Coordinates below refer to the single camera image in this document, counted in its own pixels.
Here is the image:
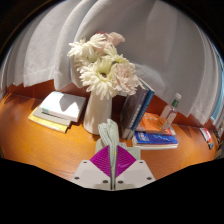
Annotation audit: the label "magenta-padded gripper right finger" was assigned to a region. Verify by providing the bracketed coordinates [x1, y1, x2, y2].
[114, 144, 156, 191]

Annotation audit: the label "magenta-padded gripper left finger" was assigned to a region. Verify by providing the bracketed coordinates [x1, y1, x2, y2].
[70, 144, 112, 191]

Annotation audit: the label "pale green towel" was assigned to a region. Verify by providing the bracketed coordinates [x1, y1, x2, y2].
[94, 118, 142, 191]

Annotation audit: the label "blue lying book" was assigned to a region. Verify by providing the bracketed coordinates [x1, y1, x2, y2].
[133, 130, 179, 146]

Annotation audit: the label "orange lying book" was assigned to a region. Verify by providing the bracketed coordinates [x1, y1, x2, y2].
[135, 112, 177, 137]

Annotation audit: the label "white ceramic vase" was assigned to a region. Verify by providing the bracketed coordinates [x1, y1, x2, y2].
[83, 89, 113, 136]

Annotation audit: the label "blue standing book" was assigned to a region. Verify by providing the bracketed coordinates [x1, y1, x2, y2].
[130, 78, 156, 139]

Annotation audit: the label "yellow lying book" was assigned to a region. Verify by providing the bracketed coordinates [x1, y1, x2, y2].
[27, 111, 69, 134]

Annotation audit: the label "clear plastic bottle green cap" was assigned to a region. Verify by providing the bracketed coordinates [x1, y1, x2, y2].
[157, 92, 183, 131]

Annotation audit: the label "thin grey lying book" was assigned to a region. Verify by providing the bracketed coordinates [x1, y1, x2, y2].
[32, 106, 73, 128]

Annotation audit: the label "red flat book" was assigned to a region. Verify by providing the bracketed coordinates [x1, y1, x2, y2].
[199, 127, 213, 144]

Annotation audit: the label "white and pink flowers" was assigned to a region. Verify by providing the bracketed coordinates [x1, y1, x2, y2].
[67, 31, 140, 101]

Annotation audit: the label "window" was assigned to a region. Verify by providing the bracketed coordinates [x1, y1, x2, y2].
[209, 83, 224, 124]

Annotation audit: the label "white curtain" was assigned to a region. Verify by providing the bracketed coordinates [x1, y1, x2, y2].
[0, 0, 224, 126]

